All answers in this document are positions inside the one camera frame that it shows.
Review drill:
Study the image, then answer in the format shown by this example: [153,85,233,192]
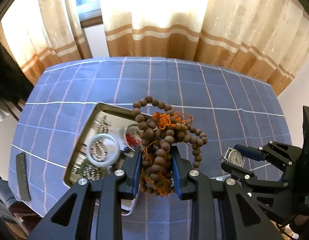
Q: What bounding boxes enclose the silver ball bead necklace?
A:
[82,163,105,182]

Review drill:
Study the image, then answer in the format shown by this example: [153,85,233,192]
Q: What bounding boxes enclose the white jade bangle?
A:
[85,133,121,168]

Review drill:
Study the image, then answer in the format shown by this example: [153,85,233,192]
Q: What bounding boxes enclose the silver wristwatch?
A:
[220,148,245,168]

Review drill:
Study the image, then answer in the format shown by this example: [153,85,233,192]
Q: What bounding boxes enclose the white pearl necklace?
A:
[90,114,110,163]

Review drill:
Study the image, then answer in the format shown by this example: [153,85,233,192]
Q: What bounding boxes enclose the jade pendant red cord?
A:
[125,132,141,147]

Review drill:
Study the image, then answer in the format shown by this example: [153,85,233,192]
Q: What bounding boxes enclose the brown wooden bead mala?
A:
[132,95,208,197]

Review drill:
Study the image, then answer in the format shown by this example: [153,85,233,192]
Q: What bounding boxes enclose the printed paper sheet in tray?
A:
[69,110,140,178]

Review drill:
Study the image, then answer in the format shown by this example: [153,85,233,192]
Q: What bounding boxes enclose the rectangular metal tin tray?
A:
[63,101,145,217]

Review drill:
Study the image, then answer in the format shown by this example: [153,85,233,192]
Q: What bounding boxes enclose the blue checked tablecloth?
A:
[8,56,293,240]

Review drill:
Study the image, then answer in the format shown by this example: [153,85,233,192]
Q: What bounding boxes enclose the grey trouser leg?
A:
[0,176,17,215]

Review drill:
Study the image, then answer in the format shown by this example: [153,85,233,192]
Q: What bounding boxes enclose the right beige orange curtain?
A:
[100,0,309,94]

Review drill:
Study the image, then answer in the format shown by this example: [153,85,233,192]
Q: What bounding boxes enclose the beige orange curtain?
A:
[0,0,91,84]
[100,0,309,94]

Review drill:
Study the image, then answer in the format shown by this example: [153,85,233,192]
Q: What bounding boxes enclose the dark hanging clothes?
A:
[0,36,35,122]

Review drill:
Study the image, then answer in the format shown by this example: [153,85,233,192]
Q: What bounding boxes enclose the left beige orange curtain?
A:
[0,0,91,84]

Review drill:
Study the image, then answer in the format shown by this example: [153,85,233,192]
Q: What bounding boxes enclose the window frame sill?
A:
[76,0,103,28]

